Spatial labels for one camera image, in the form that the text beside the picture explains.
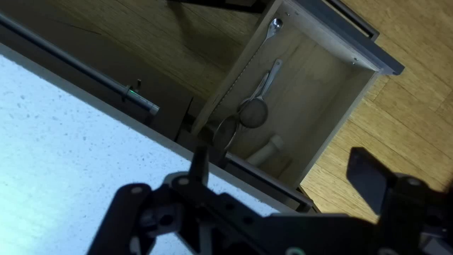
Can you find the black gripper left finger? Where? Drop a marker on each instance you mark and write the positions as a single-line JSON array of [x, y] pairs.
[[199, 169]]

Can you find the metal strainer spoon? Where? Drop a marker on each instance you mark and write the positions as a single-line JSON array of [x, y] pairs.
[[252, 112]]

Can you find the small metal spoon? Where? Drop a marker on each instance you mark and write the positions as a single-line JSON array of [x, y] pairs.
[[274, 27]]

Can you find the grey metal handle bar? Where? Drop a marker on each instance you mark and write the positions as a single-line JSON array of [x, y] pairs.
[[128, 93]]

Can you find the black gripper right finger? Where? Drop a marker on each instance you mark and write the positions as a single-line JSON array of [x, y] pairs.
[[371, 179]]

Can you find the white cylindrical utensil handle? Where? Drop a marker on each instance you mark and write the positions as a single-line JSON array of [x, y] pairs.
[[271, 148]]

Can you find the open wooden drawer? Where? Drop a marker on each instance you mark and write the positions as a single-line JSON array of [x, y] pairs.
[[330, 60]]

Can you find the round metal ring utensil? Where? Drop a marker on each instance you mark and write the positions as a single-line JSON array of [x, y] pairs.
[[225, 132]]

